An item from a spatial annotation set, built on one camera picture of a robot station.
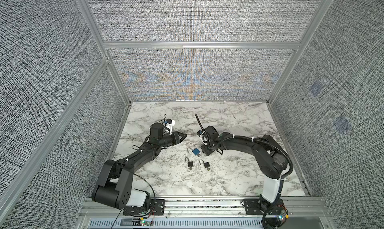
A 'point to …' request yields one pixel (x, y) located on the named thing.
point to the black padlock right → (206, 164)
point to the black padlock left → (189, 163)
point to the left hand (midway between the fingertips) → (186, 136)
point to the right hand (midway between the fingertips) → (205, 147)
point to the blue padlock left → (195, 151)
